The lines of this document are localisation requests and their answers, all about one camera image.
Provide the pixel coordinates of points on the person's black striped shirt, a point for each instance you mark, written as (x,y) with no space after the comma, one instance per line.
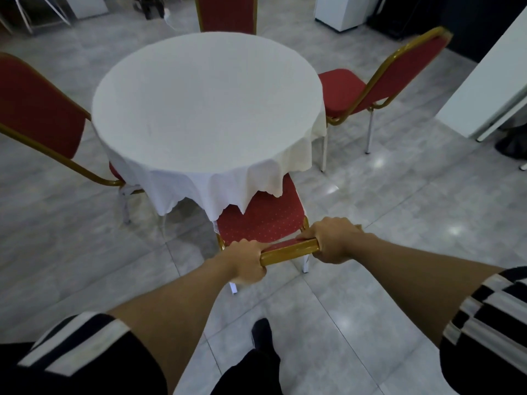
(486,329)

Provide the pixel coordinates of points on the person's right fingers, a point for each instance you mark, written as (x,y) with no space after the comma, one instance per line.
(315,230)

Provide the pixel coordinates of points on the person's black trousers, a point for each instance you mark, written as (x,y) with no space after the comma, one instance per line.
(249,374)

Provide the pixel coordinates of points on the white tablecloth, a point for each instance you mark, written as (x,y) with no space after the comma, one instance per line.
(208,115)

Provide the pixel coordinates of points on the person's left forearm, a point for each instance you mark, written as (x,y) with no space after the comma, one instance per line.
(181,308)

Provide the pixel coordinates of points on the white cabinet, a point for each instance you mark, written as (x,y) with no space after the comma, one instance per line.
(344,11)

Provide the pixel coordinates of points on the white board panel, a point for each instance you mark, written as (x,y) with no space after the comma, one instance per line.
(486,82)

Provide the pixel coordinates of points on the red dotted gold-frame chair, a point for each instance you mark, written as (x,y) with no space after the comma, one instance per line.
(263,220)

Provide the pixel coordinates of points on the person's right forearm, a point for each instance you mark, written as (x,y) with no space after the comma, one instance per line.
(416,279)

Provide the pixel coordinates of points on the person's left fingers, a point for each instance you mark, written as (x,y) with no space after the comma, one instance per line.
(255,247)

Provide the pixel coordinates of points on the black bag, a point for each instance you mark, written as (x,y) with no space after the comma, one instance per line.
(514,143)

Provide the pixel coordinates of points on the white metal-leg chair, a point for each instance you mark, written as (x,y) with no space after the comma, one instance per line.
(35,10)

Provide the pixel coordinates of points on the white box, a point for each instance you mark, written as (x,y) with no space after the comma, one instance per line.
(85,4)

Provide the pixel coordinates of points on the person's right hand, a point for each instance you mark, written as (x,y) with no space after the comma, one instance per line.
(335,241)

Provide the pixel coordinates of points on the red gold-frame banquet chair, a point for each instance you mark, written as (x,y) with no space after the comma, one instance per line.
(43,115)
(370,84)
(227,14)

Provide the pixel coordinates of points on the person's black shoe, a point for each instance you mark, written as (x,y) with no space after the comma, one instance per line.
(262,335)

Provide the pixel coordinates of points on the person's left hand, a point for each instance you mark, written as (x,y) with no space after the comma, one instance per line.
(242,261)

